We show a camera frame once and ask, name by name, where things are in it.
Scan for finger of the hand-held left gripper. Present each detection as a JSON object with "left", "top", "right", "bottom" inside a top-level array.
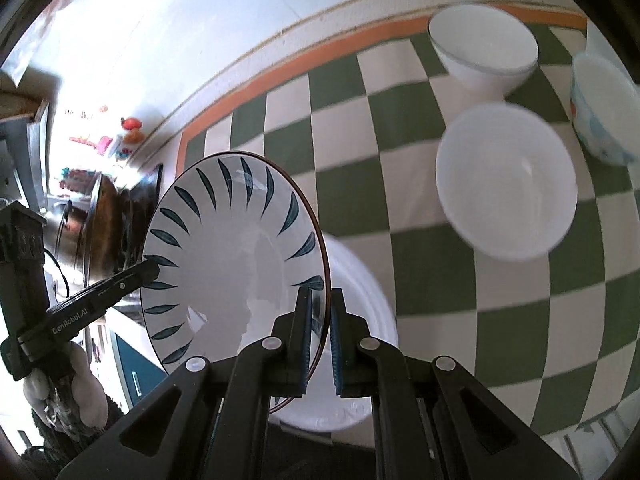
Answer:
[{"left": 92, "top": 256, "right": 161, "bottom": 311}]

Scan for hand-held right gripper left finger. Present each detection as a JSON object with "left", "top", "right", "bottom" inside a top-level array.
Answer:
[{"left": 55, "top": 287, "right": 326, "bottom": 480}]

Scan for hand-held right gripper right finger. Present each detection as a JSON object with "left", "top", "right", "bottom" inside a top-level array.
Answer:
[{"left": 329, "top": 287, "right": 583, "bottom": 480}]

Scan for plain white plate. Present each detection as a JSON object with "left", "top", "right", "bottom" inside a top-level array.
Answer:
[{"left": 272, "top": 232, "right": 399, "bottom": 433}]

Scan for blue leaf pattern plate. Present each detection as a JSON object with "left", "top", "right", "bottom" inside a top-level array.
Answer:
[{"left": 140, "top": 151, "right": 328, "bottom": 415}]

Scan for plain white bowl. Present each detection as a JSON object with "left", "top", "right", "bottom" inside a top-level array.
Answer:
[{"left": 435, "top": 102, "right": 579, "bottom": 262}]

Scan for white bowl with grey rim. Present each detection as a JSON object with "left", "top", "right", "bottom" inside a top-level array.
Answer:
[{"left": 427, "top": 4, "right": 540, "bottom": 103}]

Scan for white bowl with blue print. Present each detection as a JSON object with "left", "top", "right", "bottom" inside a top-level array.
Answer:
[{"left": 570, "top": 52, "right": 638, "bottom": 167}]

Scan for person's left hand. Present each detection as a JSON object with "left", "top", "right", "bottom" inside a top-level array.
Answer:
[{"left": 22, "top": 342, "right": 108, "bottom": 428}]

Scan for dark wok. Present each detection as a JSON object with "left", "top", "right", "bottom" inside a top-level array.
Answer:
[{"left": 82, "top": 162, "right": 164, "bottom": 283}]

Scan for steel steamer pot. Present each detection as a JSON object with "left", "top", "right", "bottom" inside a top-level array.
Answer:
[{"left": 54, "top": 199, "right": 92, "bottom": 281}]

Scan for blue cabinet front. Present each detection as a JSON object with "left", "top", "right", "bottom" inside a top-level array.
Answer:
[{"left": 111, "top": 331, "right": 168, "bottom": 413}]

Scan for green white checkered tablecloth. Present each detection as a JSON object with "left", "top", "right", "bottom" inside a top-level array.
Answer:
[{"left": 175, "top": 0, "right": 640, "bottom": 436}]

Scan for colourful wall decorations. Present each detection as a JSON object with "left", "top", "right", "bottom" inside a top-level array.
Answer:
[{"left": 61, "top": 104, "right": 149, "bottom": 162}]

